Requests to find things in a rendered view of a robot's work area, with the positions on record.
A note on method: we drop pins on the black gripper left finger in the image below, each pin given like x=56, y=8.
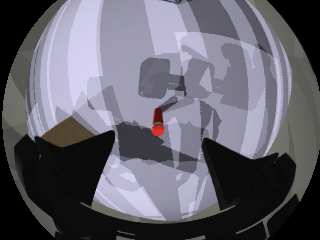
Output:
x=80, y=164

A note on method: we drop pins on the dark red peg with white band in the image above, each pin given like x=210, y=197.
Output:
x=158, y=122

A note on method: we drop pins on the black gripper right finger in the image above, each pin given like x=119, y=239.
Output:
x=232, y=173

